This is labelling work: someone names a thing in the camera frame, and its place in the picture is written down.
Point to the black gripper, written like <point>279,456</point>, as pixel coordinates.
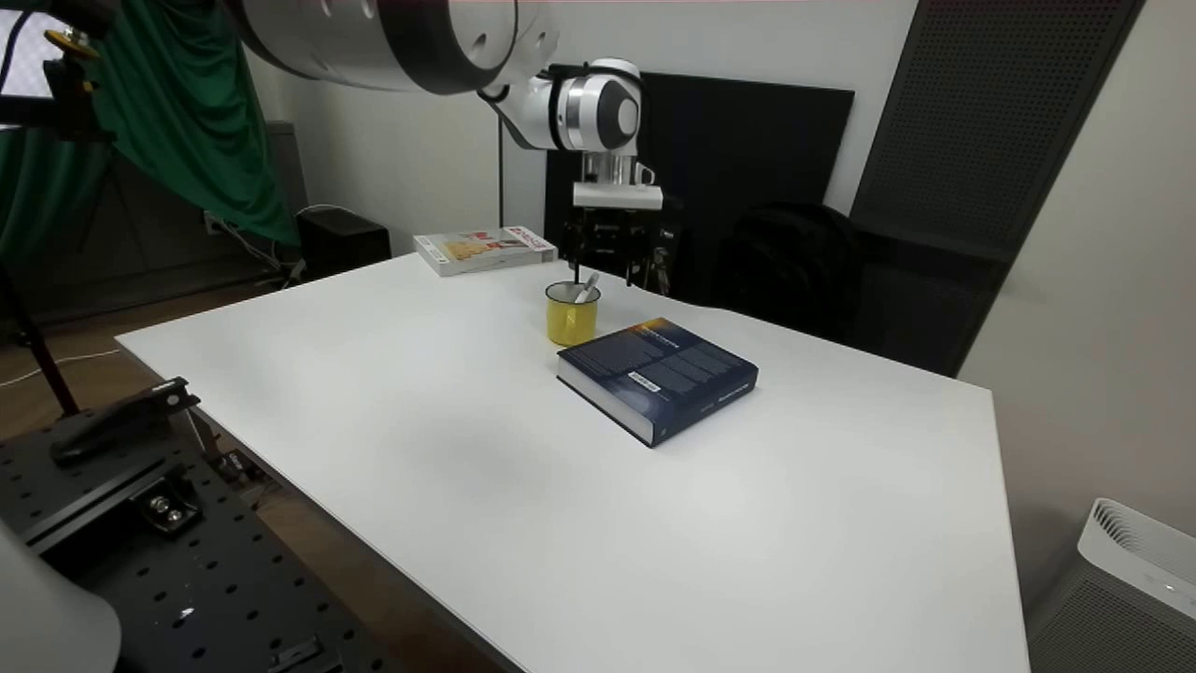
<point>613,235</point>

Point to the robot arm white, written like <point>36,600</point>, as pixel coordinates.
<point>373,39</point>

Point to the yellow enamel mug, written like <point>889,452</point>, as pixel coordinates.
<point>568,328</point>

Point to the dark metal stand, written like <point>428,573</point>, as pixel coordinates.
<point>657,264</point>

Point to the dark blue thick book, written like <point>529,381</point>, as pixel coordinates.
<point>657,377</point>

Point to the black office chair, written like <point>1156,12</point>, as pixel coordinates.
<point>788,276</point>

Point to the large black leaning panel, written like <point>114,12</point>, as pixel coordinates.
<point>750,151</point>

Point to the small black cabinet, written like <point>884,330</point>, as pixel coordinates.
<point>342,240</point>

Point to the green curtain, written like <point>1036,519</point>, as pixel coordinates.
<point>174,115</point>

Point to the small black device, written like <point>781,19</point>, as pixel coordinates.
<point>174,512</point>

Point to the black perforated breadboard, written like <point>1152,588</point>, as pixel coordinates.
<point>211,586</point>

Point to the black metal clamp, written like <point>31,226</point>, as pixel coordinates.
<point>117,424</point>

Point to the black tripod pole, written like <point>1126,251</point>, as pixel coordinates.
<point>37,342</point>

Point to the black framed bright screen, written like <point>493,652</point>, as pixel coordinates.
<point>67,75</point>

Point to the white grey bin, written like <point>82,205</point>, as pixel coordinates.
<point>1122,586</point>

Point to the white rounded base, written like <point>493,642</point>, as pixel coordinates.
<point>42,619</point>

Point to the dark wall pillar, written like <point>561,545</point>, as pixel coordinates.
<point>983,151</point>

